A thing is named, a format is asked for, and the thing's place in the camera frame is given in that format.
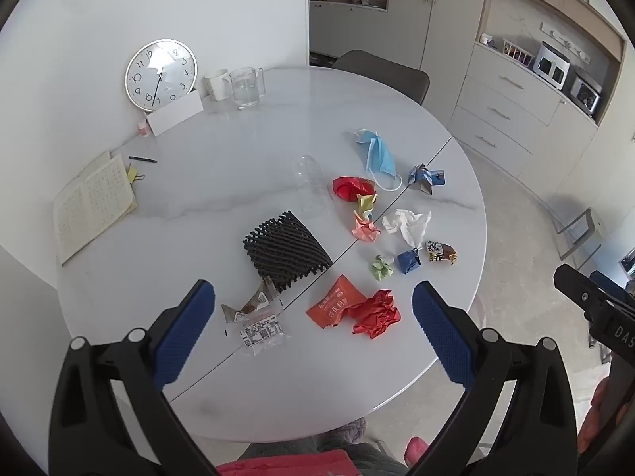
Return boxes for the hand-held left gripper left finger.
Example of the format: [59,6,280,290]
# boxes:
[48,279,219,476]

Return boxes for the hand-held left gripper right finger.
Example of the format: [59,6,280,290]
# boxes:
[407,280,579,476]

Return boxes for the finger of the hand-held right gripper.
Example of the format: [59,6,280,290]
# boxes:
[590,270,635,305]
[554,264,621,325]

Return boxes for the red paper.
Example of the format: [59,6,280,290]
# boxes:
[350,289,402,339]

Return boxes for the clear packet with white label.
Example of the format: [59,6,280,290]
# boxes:
[238,313,289,355]

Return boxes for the orange snack packet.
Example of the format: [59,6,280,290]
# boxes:
[306,274,368,329]

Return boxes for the blue white crushed carton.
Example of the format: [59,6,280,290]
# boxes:
[407,163,447,196]

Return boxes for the person's right hand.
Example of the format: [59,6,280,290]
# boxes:
[577,379,623,454]

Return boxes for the silver torn wrapper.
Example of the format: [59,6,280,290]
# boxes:
[221,278,283,325]

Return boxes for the blue crumpled paper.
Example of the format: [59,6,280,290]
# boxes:
[397,248,422,275]

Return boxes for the striped brown snack wrapper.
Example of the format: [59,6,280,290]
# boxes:
[425,240,458,265]

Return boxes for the white crumpled tissue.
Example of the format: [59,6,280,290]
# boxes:
[382,208,433,250]

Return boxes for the person's fuzzy slipper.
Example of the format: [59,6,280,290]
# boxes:
[404,436,432,462]

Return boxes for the pink crumpled paper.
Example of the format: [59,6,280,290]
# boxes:
[351,211,382,244]

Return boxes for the black foam net sleeve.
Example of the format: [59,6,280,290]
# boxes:
[242,209,333,293]

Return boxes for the person's quilted grey green pants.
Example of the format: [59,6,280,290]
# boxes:
[238,419,408,476]

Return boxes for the yellow green crumpled paper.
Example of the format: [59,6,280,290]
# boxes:
[356,192,379,219]

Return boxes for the open paper notebook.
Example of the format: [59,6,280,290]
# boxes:
[52,150,139,266]

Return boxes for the person's red fleece garment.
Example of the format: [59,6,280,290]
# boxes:
[217,449,363,476]

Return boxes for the red shiny crumpled wrapper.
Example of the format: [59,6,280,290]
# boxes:
[332,175,376,204]

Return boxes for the blue face mask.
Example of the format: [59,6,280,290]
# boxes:
[347,129,404,192]

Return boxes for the clear plastic cup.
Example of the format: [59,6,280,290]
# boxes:
[291,155,332,219]

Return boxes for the silver countertop appliance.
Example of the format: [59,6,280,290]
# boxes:
[567,70,603,116]

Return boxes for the white drawer cabinet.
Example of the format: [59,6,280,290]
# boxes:
[449,42,598,182]

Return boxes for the white folded card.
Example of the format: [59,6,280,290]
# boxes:
[147,90,204,138]

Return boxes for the small jar rack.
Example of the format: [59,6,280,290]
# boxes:
[501,38,534,67]

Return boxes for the white mug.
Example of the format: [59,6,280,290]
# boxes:
[203,69,233,102]

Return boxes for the grey chair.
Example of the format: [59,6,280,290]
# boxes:
[331,50,430,106]

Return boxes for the white tall cabinet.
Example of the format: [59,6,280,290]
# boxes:
[308,0,492,115]

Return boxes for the metal stool frame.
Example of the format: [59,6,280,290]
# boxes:
[546,207,603,261]

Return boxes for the white wall power strip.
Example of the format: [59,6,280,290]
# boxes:
[540,22,593,63]

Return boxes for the round white wall clock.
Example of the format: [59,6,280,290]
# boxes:
[124,38,198,112]

